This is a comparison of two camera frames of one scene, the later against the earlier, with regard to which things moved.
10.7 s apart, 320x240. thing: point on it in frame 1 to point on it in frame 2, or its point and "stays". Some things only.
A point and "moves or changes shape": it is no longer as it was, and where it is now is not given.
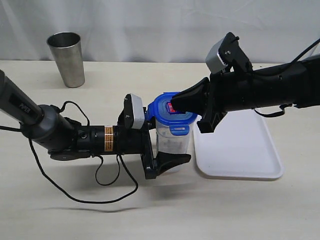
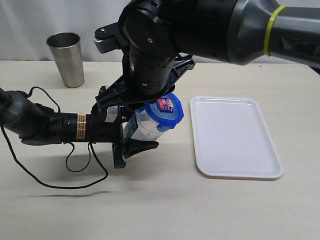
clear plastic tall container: x=167 y=142 moves or changes shape
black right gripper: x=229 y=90 to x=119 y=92
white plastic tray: x=241 y=146 stays
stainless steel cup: x=66 y=48 stays
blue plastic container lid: x=163 y=112 moves or changes shape
